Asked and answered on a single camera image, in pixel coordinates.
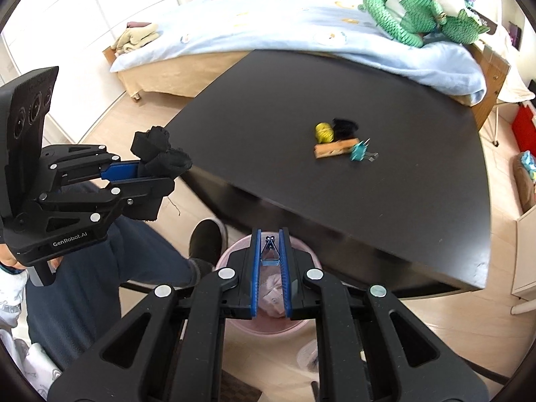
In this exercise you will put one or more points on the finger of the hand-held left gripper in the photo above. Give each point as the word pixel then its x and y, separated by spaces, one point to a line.
pixel 119 171
pixel 138 190

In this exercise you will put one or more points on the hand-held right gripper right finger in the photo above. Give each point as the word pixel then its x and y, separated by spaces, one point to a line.
pixel 285 276

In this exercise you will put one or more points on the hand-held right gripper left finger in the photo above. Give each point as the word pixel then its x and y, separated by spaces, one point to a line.
pixel 255 276

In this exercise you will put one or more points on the blue binder clip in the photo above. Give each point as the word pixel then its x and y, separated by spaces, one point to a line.
pixel 359 151
pixel 270 255

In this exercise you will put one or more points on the black sock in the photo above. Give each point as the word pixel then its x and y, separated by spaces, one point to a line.
pixel 161 155

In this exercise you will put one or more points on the pink trash bin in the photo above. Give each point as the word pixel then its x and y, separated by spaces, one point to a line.
pixel 268 328

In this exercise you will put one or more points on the person's left forearm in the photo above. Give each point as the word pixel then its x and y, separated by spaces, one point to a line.
pixel 10 293

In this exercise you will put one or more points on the person's left hand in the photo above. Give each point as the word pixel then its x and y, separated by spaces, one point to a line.
pixel 6 258

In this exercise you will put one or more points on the person's black shoe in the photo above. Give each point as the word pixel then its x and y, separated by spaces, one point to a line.
pixel 205 238

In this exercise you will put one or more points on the clear plastic wrapper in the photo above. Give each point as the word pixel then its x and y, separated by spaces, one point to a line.
pixel 309 354

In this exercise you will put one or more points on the person's left leg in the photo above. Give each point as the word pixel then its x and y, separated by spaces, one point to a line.
pixel 104 280

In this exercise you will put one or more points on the wooden bed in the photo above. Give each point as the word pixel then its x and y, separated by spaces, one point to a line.
pixel 167 71

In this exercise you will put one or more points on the white wardrobe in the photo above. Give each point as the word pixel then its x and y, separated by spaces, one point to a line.
pixel 63 29

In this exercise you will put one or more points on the folded beige towels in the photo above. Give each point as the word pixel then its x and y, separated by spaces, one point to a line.
pixel 136 37

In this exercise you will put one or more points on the wooden clothespin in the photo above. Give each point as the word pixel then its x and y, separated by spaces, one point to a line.
pixel 335 148

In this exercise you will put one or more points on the small black cloth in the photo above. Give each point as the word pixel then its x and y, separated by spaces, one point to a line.
pixel 345 127

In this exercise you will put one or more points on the bed with blue blanket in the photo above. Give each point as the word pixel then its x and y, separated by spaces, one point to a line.
pixel 293 25

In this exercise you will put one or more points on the white drawer cabinet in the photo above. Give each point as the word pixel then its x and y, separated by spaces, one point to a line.
pixel 525 255

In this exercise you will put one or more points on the brown pet bed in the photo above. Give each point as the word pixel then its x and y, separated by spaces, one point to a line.
pixel 523 192

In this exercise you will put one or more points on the blue pet toy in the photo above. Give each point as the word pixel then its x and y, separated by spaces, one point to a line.
pixel 528 163

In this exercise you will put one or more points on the red storage box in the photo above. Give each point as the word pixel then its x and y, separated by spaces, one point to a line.
pixel 525 130

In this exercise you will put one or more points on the wooden nightstand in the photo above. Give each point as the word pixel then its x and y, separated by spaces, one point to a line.
pixel 494 79

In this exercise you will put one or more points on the green dragon plush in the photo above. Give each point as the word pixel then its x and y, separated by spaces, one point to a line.
pixel 402 12

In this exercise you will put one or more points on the white chair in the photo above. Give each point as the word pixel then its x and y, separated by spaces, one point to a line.
pixel 513 92

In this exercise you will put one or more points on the white plush toy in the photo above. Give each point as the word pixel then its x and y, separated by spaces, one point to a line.
pixel 452 3

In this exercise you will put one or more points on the dark purple box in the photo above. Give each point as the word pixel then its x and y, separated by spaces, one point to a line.
pixel 515 35

